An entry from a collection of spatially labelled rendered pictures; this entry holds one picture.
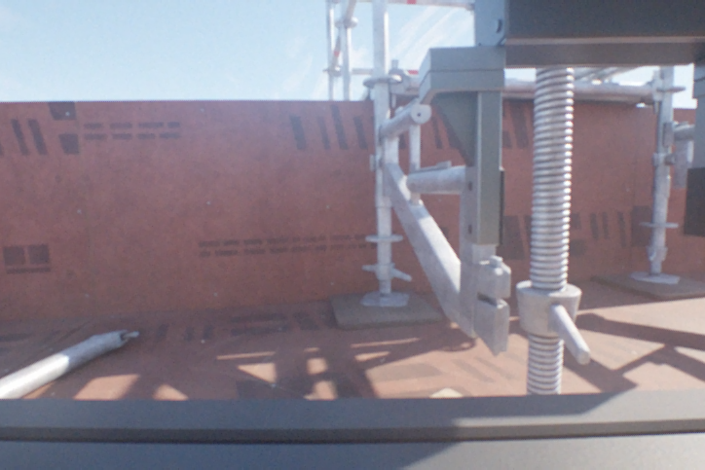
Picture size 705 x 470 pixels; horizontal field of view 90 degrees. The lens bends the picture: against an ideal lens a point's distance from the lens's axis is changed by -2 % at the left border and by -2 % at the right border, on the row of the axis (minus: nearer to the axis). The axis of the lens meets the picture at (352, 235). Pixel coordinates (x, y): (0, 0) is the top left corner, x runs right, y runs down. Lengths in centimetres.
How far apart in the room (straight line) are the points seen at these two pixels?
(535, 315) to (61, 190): 137
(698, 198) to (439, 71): 17
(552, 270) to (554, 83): 20
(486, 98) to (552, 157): 25
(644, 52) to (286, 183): 113
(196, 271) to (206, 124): 49
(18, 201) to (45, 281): 27
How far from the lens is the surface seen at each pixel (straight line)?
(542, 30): 22
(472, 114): 21
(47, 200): 150
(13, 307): 162
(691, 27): 25
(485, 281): 58
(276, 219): 128
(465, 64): 21
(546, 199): 45
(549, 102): 46
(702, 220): 29
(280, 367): 88
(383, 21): 130
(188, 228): 133
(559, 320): 43
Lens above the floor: 39
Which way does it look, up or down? 7 degrees down
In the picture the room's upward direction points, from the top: 2 degrees counter-clockwise
